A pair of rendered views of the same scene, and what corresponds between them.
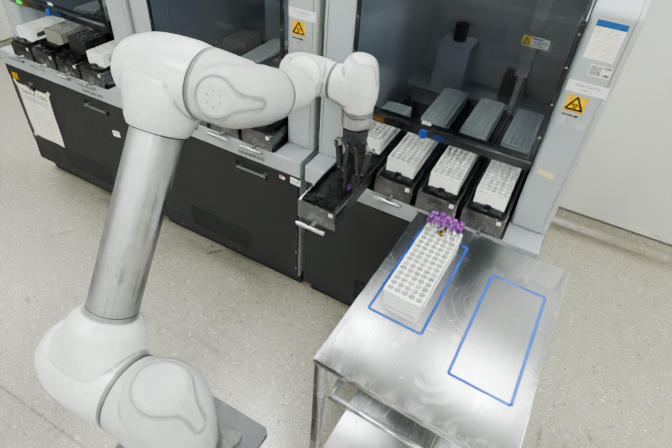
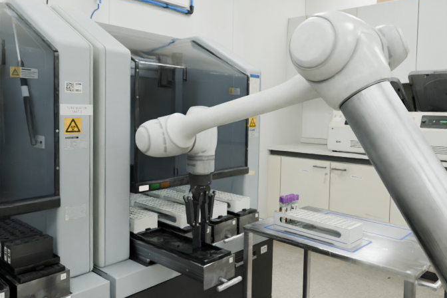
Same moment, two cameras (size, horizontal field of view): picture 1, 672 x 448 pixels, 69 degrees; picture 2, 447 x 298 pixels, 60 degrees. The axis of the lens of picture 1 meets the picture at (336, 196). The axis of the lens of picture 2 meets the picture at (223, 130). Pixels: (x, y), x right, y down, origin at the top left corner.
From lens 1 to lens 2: 1.49 m
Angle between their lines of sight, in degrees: 76
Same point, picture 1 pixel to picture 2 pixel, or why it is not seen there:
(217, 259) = not seen: outside the picture
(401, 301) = (357, 229)
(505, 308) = not seen: hidden behind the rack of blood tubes
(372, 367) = (410, 257)
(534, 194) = (249, 190)
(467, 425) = not seen: hidden behind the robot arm
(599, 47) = (253, 88)
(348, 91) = (210, 133)
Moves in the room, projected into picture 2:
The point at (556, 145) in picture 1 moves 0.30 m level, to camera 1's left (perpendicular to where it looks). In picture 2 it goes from (251, 151) to (235, 159)
